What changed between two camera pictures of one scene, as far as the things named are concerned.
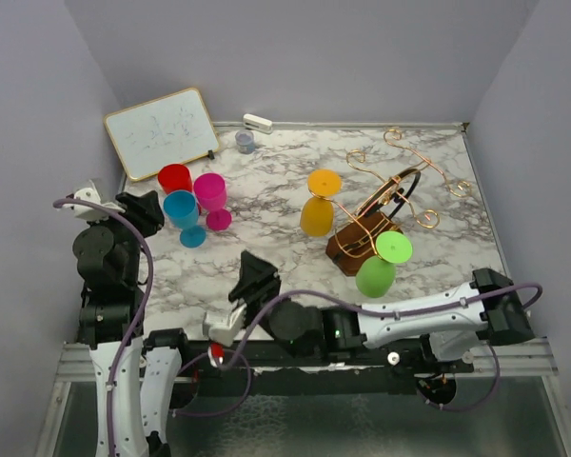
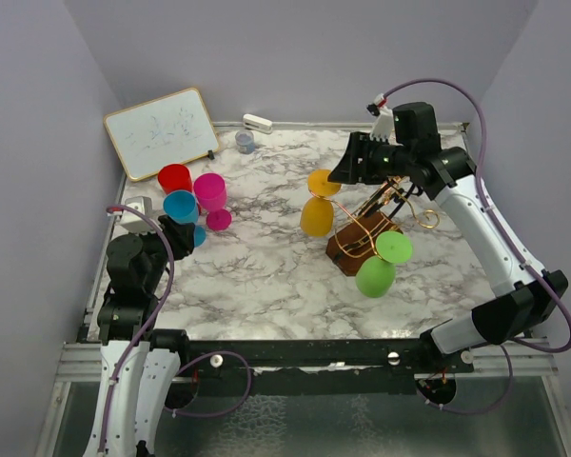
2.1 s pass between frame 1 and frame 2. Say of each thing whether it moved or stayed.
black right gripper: moved
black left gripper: moved
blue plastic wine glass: stayed
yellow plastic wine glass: stayed
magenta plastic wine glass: stayed
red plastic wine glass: stayed
